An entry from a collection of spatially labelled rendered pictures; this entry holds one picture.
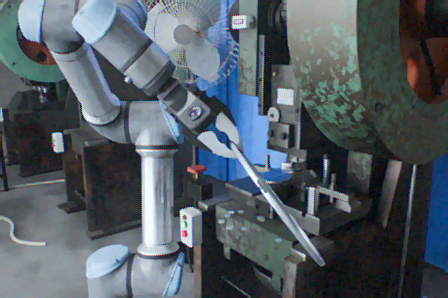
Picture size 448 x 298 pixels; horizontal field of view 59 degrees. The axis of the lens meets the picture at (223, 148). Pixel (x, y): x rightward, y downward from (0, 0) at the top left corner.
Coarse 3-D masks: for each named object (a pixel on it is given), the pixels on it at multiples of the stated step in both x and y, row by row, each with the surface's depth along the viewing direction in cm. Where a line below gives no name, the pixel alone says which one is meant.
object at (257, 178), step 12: (240, 156) 68; (252, 168) 87; (264, 180) 91; (264, 192) 66; (276, 204) 62; (288, 216) 71; (300, 228) 87; (300, 240) 63; (312, 252) 65; (324, 264) 72
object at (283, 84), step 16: (272, 80) 140; (288, 80) 134; (272, 96) 141; (288, 96) 135; (272, 112) 141; (288, 112) 136; (272, 128) 139; (288, 128) 134; (304, 128) 134; (288, 144) 135; (304, 144) 136; (320, 144) 142
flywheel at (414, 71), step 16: (400, 0) 98; (416, 0) 98; (432, 0) 96; (400, 16) 99; (416, 16) 99; (432, 16) 97; (400, 32) 101; (416, 32) 102; (432, 32) 100; (400, 48) 102; (416, 48) 107; (432, 48) 113; (416, 64) 110; (416, 80) 111; (432, 80) 117; (432, 96) 119
